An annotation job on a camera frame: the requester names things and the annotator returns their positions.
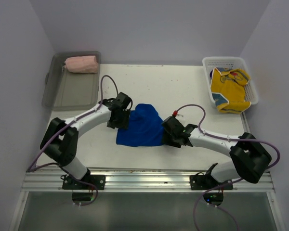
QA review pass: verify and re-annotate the blue towel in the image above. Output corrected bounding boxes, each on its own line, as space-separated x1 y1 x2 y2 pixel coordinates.
116 103 163 147

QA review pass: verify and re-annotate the pink towel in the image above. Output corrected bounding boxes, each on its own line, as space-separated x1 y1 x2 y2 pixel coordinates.
64 55 99 74

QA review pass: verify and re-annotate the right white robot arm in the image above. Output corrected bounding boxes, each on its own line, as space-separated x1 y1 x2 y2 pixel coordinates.
161 116 272 189

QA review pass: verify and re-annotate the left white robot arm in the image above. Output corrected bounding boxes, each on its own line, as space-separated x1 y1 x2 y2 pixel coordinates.
40 92 132 189

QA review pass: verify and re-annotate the grey transparent plastic bin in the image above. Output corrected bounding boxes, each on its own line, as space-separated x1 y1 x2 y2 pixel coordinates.
41 51 101 111

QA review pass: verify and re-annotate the yellow towel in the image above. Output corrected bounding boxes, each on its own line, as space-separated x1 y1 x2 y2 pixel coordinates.
210 67 251 114

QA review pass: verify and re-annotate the white plastic basket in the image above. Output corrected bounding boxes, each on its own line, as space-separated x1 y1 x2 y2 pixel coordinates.
202 56 259 108

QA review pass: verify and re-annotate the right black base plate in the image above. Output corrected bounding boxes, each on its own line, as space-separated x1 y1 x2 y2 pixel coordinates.
189 172 233 190

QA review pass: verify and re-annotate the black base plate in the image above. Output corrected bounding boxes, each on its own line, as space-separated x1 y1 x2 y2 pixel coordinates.
189 172 233 190
60 175 106 190

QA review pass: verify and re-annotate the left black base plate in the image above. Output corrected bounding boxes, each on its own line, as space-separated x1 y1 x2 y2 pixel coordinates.
60 175 106 190

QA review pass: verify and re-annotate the aluminium mounting rail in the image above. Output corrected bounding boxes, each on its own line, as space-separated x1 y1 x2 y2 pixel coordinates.
21 153 274 193

